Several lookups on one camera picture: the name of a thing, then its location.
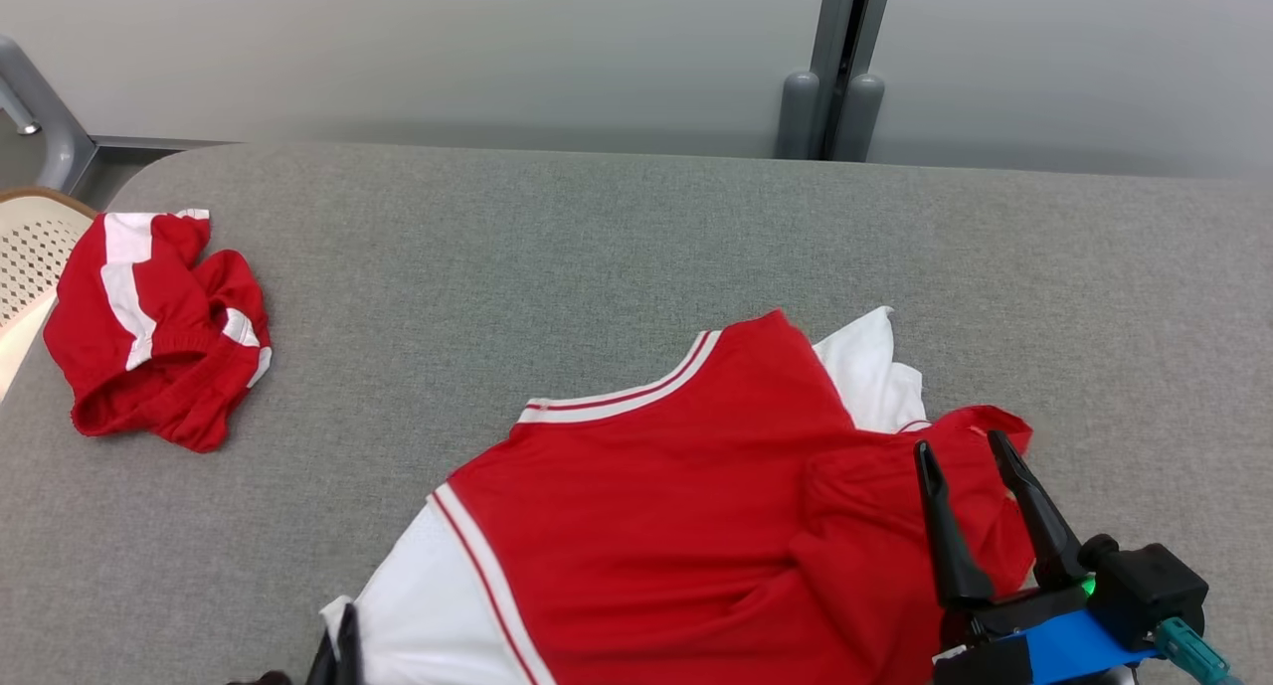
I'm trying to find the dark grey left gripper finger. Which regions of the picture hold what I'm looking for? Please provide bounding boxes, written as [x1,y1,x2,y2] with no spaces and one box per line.
[336,603,364,685]
[303,630,337,685]

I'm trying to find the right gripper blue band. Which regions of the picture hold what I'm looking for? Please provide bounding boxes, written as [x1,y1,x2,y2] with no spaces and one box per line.
[913,429,1160,685]

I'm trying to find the red and white jersey shirt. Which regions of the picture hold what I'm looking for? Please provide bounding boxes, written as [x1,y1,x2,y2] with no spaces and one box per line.
[320,305,1035,685]

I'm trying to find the red shorts with white stripes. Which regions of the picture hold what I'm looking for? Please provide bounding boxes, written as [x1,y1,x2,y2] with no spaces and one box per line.
[42,208,273,454]

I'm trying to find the cream perforated laundry basket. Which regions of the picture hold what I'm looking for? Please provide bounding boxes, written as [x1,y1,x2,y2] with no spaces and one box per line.
[0,186,98,400]

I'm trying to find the grey metal partition leg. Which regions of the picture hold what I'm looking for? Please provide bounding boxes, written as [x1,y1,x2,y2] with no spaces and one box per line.
[0,34,240,194]

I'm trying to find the teal right camera cable connector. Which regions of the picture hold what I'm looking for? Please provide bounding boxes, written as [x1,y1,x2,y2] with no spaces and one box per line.
[1154,617,1244,685]

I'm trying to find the dark grey partition post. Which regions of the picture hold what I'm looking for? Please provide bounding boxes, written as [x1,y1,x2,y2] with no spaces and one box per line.
[776,0,896,162]

